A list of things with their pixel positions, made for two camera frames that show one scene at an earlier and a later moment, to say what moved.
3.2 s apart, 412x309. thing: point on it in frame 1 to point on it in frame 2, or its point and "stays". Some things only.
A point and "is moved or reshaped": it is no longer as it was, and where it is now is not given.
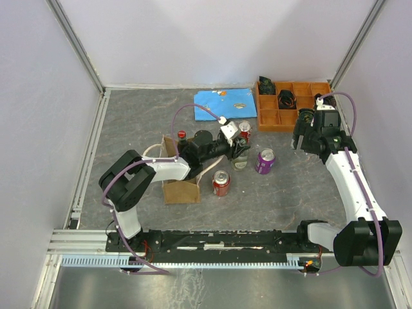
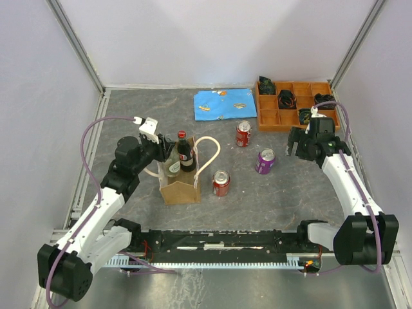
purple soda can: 265,161 stays
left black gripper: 232,151 to 163,153
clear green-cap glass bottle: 240,160 is moved or reshaped
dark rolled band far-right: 327,100 stays
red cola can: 221,183 stays
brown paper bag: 180,191 stays
